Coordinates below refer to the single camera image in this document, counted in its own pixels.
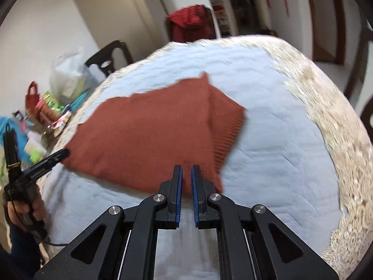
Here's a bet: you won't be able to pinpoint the green patterned tissue pack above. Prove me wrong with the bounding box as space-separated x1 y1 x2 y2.
42 91 65 116

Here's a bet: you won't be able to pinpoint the dark wooden chair right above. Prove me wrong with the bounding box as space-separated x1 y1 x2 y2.
360 96 373 142

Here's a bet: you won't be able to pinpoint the person's left hand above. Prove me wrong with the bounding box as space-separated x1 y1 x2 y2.
7 185 47 232

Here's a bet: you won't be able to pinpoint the dark wooden chair far left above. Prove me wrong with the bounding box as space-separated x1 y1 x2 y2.
85 40 133 77

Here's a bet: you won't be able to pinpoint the white quilted lace-edged cloth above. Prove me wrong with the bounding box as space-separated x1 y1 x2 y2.
41 36 372 279

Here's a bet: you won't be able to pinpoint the white box with green toy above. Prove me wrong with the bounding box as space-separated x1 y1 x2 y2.
24 139 47 164

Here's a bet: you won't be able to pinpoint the white plastic bag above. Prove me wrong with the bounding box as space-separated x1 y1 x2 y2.
49 47 98 105

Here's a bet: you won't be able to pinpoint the dark wooden chair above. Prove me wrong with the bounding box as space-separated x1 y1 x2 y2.
85 40 133 77
360 96 373 142

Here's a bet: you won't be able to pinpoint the rust orange knit sweater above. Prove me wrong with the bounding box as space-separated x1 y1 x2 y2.
64 73 245 193

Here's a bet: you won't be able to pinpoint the red knit garment on chair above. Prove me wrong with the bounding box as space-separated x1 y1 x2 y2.
166 4 218 43

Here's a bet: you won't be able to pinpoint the dark red wooden door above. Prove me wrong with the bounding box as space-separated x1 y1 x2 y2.
308 0 346 65

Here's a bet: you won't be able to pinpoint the blue water bottle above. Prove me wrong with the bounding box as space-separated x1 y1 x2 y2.
1 117 32 168

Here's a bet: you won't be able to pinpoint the teal blue clothes hangers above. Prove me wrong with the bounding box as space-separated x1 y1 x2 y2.
65 90 90 113

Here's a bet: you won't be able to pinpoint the dark chair holding red garment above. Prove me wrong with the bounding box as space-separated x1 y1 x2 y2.
165 4 222 42

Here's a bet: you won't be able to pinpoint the small red gift bag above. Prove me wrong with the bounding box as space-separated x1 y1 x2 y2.
25 81 40 114

